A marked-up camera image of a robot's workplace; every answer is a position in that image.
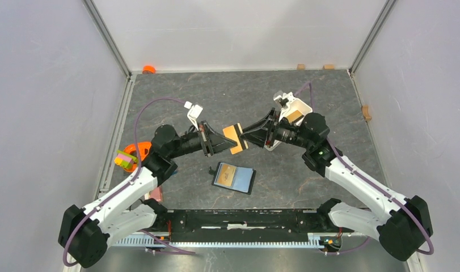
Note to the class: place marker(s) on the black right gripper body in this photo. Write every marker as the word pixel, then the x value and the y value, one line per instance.
pixel 277 132

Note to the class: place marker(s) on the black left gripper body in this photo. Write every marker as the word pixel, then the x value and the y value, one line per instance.
pixel 205 140

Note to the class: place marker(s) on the gold credit card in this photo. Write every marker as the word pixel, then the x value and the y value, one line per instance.
pixel 226 175
pixel 234 132

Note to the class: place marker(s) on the black card holder wallet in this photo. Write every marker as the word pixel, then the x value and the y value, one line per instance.
pixel 243 180

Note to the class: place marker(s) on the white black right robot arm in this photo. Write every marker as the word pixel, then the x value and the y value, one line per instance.
pixel 402 225

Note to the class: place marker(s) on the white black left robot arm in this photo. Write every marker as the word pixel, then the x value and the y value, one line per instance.
pixel 87 232

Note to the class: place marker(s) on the tan card in tray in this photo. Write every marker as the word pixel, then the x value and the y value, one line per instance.
pixel 294 117

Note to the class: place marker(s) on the white card tray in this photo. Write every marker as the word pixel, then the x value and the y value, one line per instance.
pixel 301 106

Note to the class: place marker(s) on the pink playing card box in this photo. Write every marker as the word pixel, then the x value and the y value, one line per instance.
pixel 156 194

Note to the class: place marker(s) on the orange round cap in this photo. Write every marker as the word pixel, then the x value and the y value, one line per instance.
pixel 148 69

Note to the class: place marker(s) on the colourful toy brick stack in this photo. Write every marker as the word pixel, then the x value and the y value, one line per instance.
pixel 126 161

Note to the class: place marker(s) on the wooden curved block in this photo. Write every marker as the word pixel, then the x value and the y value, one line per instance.
pixel 366 113

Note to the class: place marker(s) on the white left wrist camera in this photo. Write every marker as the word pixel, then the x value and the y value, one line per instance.
pixel 194 111

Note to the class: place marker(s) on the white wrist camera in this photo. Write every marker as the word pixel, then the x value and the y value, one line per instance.
pixel 194 111
pixel 283 99

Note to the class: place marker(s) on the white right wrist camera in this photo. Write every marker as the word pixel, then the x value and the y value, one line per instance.
pixel 283 99

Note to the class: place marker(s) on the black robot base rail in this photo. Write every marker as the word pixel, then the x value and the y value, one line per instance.
pixel 241 225

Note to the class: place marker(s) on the white slotted cable duct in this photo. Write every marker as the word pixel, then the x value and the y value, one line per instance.
pixel 142 240

